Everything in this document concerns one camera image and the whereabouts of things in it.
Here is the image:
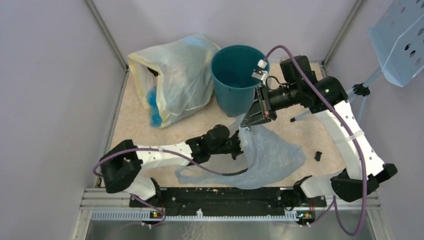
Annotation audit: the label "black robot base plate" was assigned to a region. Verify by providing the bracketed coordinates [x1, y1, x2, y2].
[147, 187, 327, 217]

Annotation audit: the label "large full translucent bag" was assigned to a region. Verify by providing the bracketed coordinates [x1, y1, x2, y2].
[127, 34, 221, 128]

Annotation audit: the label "white toothed rail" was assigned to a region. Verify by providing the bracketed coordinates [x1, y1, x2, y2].
[91, 209, 299, 222]

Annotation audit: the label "small black loose part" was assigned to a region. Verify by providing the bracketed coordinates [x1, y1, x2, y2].
[314, 151, 323, 162]

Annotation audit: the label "light blue tripod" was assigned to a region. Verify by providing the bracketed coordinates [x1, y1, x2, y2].
[347, 67, 382, 123]

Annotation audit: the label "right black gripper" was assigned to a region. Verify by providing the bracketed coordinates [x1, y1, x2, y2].
[240, 83, 300, 128]

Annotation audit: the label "perforated light blue panel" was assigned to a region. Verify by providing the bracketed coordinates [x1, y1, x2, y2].
[367, 0, 424, 87]

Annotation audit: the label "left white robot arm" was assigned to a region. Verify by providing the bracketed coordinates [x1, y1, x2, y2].
[92, 124, 243, 207]

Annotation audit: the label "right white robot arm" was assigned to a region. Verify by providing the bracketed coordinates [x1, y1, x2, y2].
[240, 55, 398, 206]

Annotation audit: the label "teal plastic trash bin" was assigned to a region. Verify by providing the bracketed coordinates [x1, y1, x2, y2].
[210, 45, 265, 117]

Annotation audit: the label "thin blue plastic trash bag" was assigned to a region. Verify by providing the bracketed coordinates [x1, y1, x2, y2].
[175, 115, 306, 190]

